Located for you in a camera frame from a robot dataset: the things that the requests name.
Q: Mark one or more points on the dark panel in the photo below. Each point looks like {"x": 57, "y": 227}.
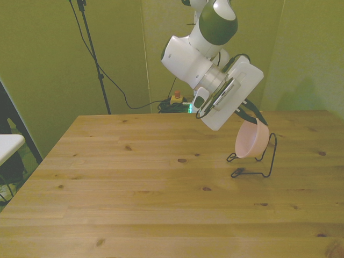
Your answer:
{"x": 16, "y": 126}

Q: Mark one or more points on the black tripod stand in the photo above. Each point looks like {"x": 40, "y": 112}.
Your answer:
{"x": 92, "y": 51}

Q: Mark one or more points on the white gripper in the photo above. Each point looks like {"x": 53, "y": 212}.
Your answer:
{"x": 251, "y": 76}

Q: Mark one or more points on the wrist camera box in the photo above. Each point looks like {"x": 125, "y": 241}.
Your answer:
{"x": 227, "y": 94}

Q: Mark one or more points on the pink plastic bowl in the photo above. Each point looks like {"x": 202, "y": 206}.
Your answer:
{"x": 251, "y": 142}

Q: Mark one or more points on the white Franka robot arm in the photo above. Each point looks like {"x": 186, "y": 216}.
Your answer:
{"x": 188, "y": 59}

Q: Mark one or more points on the white side table top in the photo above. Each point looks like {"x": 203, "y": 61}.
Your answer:
{"x": 9, "y": 146}

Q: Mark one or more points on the yellow emergency stop box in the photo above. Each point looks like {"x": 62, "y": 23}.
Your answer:
{"x": 177, "y": 99}

